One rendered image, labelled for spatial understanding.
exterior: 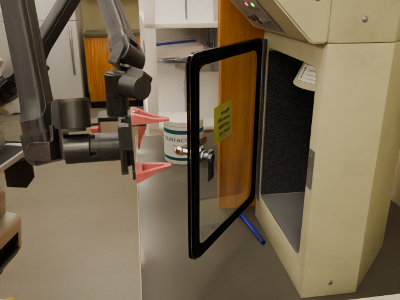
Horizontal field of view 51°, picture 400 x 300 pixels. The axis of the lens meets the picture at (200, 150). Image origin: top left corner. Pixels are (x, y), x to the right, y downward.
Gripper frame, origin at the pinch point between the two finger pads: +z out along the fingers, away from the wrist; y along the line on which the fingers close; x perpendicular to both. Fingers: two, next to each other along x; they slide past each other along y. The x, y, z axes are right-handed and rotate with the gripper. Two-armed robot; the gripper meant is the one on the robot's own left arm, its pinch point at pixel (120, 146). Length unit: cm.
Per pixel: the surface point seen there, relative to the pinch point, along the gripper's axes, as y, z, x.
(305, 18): 30, -36, -46
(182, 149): 13.1, -11.4, -33.3
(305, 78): 36, -24, -34
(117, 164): -16, 112, 253
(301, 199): 42.9, 7.5, -21.6
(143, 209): 5.4, 15.5, -7.2
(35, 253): -60, 111, 120
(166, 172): 13.1, 15.7, 16.2
